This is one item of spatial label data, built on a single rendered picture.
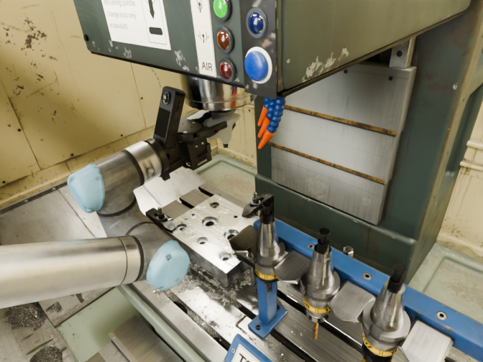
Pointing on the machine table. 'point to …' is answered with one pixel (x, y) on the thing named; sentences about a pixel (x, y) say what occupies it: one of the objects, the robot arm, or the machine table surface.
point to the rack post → (267, 311)
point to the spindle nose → (213, 95)
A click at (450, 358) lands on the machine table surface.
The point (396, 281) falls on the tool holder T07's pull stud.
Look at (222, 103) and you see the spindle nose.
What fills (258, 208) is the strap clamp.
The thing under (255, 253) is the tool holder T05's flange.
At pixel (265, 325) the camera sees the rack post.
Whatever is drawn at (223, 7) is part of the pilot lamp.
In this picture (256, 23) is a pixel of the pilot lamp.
